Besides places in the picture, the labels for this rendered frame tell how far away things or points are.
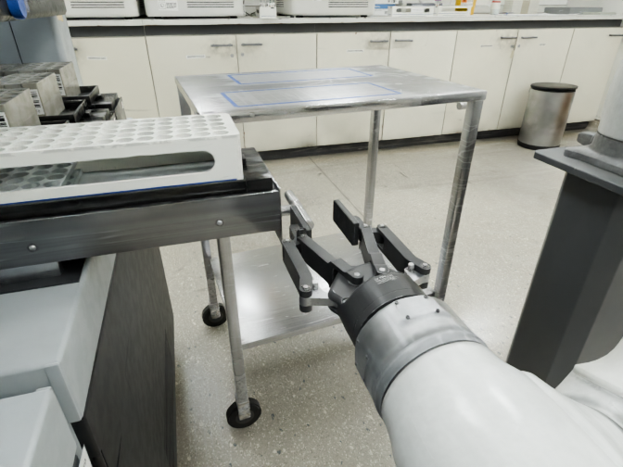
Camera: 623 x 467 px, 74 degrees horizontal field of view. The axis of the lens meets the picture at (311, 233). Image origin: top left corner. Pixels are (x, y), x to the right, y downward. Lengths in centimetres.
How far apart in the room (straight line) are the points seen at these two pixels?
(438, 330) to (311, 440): 92
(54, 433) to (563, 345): 102
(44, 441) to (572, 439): 32
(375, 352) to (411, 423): 6
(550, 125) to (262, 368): 286
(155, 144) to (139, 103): 239
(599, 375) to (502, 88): 339
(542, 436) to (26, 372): 36
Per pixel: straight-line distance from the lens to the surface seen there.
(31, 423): 36
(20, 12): 68
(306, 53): 289
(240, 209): 45
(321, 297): 38
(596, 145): 102
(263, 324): 106
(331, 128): 304
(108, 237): 46
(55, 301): 47
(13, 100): 64
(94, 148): 45
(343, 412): 124
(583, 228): 102
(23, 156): 46
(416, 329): 30
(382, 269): 39
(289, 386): 129
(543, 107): 356
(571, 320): 110
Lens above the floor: 98
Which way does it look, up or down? 29 degrees down
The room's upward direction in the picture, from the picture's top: straight up
